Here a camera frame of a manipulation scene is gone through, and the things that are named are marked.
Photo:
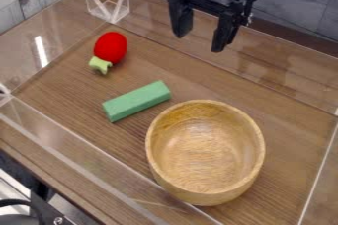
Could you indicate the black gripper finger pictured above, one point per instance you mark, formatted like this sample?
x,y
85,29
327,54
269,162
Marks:
x,y
181,17
229,23

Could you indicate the red plush fruit green stem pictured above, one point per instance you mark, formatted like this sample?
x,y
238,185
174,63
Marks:
x,y
110,50

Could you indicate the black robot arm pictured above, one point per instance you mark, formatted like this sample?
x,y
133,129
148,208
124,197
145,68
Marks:
x,y
234,14

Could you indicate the green rectangular block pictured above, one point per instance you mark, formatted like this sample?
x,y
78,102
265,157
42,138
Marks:
x,y
137,101

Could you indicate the wooden bowl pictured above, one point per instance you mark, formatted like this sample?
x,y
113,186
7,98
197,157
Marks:
x,y
206,151

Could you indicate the clear acrylic corner bracket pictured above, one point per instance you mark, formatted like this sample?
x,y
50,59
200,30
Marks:
x,y
109,11

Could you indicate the black metal clamp bracket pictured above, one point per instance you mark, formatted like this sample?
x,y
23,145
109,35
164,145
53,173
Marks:
x,y
46,213

